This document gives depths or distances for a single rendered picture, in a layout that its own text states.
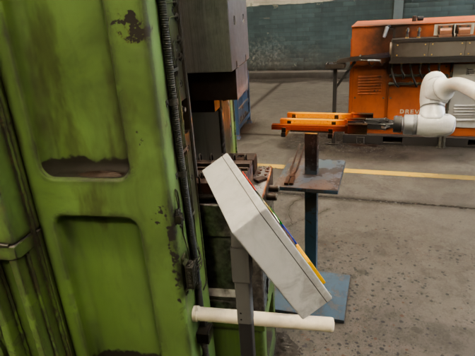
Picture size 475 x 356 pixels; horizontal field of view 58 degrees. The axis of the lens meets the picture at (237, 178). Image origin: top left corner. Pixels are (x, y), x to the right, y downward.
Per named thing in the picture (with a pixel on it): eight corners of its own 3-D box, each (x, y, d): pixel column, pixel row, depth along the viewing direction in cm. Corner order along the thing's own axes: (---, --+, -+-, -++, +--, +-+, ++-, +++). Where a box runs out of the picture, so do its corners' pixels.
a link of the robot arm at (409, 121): (415, 131, 193) (401, 131, 195) (416, 111, 190) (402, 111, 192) (415, 137, 186) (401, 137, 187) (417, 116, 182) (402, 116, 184)
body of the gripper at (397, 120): (401, 135, 187) (379, 134, 190) (401, 129, 195) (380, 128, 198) (403, 118, 185) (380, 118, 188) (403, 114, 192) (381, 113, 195)
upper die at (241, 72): (248, 87, 152) (247, 60, 149) (237, 99, 134) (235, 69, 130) (138, 90, 161) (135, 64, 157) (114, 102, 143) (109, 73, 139)
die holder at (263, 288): (276, 256, 195) (272, 165, 178) (264, 312, 160) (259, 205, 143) (160, 250, 206) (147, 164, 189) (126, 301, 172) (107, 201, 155)
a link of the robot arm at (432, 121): (414, 139, 192) (416, 112, 194) (452, 141, 187) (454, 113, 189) (416, 131, 182) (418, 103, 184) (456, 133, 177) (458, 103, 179)
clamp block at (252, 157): (257, 167, 177) (256, 152, 174) (254, 175, 169) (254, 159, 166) (229, 167, 179) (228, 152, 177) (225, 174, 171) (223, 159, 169)
